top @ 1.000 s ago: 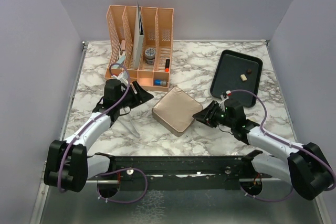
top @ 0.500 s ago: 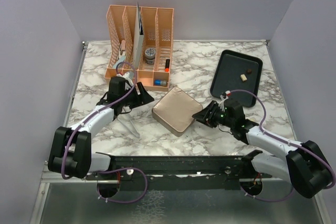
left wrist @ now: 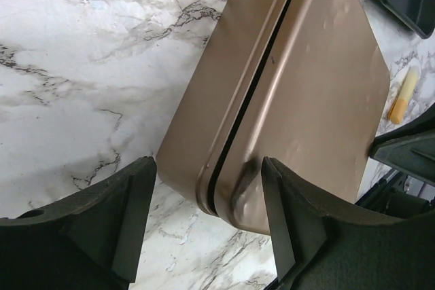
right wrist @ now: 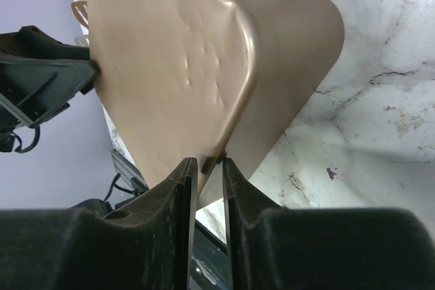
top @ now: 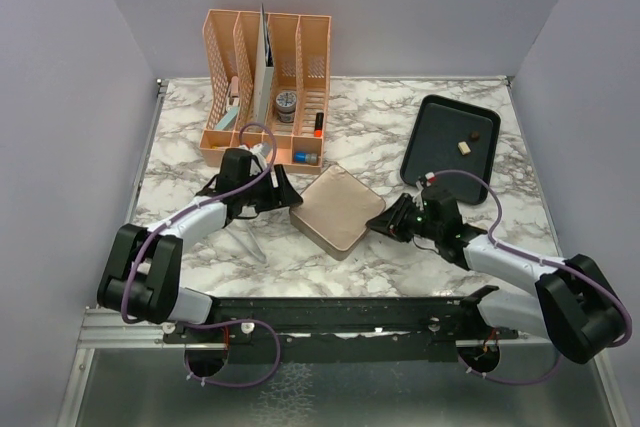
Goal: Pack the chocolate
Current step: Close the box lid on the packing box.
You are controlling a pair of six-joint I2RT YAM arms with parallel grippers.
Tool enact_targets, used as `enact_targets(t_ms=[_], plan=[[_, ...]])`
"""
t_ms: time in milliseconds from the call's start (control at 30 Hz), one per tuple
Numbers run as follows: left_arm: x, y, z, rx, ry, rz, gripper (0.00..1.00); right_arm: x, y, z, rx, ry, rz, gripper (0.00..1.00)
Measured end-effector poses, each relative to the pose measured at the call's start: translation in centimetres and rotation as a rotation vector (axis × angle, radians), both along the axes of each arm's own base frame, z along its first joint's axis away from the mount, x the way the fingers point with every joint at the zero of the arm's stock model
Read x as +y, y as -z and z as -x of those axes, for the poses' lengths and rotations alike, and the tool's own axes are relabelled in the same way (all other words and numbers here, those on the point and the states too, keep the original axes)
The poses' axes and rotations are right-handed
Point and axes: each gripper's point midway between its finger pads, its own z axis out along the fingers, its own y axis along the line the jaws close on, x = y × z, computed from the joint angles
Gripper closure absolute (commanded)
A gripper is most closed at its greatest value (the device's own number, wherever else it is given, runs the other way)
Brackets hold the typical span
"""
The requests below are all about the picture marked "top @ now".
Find peach plastic desk organizer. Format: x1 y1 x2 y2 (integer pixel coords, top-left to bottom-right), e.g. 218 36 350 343
200 9 332 175

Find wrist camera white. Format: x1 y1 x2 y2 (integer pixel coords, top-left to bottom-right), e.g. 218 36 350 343
240 142 272 176
415 172 437 191

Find pink stapler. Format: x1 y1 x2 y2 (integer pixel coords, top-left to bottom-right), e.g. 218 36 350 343
227 76 240 110

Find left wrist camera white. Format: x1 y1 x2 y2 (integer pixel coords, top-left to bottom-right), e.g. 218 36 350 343
240 142 272 176

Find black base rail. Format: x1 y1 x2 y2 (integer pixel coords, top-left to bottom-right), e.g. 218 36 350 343
160 296 517 365

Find blue grey small bottle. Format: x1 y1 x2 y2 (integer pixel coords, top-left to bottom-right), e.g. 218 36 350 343
293 152 319 165

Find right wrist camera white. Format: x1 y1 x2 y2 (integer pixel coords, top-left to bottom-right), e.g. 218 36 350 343
415 172 437 191

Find white upright booklet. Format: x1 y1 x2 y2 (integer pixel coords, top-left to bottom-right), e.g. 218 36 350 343
252 5 274 125

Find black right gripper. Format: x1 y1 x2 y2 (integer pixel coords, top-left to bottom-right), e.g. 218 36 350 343
366 192 441 243

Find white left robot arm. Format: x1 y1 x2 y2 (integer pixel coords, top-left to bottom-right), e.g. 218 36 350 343
97 144 303 342

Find small round patterned jar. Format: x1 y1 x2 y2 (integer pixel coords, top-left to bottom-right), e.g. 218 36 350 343
275 90 298 123

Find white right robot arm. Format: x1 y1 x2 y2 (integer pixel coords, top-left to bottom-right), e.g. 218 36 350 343
366 185 631 364

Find cream square chocolate piece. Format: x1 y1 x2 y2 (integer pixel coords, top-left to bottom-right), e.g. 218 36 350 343
457 141 471 156

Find black orange marker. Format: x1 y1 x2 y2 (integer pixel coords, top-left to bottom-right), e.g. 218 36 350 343
313 111 324 138

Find gold chocolate tin box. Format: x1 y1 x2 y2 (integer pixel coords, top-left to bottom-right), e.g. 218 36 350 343
290 215 368 261

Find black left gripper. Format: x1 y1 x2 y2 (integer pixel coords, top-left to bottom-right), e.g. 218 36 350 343
240 164 303 212

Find rose gold tin lid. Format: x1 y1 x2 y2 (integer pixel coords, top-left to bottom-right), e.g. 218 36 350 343
289 165 386 229

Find black plastic tray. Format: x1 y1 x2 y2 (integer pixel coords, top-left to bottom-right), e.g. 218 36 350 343
400 94 501 206

